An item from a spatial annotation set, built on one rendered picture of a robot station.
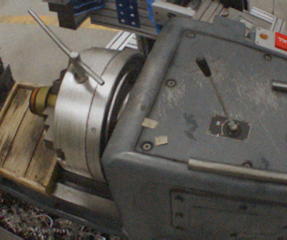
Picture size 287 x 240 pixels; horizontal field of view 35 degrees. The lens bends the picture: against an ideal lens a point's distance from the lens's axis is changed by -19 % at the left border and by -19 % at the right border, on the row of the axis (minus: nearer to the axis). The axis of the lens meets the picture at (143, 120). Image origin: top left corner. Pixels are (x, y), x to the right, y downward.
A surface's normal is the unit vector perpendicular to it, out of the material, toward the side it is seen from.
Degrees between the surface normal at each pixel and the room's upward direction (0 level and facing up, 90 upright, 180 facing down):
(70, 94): 25
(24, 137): 0
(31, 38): 0
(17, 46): 0
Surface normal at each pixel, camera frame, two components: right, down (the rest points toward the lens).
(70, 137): -0.33, 0.34
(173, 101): -0.09, -0.61
